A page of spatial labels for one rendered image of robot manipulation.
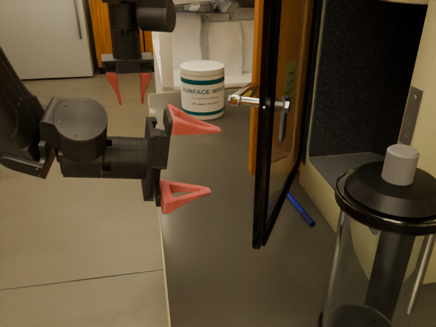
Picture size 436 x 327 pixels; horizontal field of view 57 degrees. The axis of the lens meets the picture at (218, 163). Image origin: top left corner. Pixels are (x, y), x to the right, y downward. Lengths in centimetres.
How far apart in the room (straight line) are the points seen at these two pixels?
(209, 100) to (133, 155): 67
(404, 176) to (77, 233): 213
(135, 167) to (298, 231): 33
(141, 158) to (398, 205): 31
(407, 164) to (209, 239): 39
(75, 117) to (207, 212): 37
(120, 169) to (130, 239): 176
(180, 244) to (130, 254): 149
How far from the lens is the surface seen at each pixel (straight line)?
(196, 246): 68
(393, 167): 40
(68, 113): 47
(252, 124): 85
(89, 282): 207
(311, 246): 70
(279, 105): 51
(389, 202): 38
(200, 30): 178
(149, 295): 194
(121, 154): 53
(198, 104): 117
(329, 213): 75
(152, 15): 79
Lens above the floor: 137
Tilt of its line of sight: 27 degrees down
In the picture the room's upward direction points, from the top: straight up
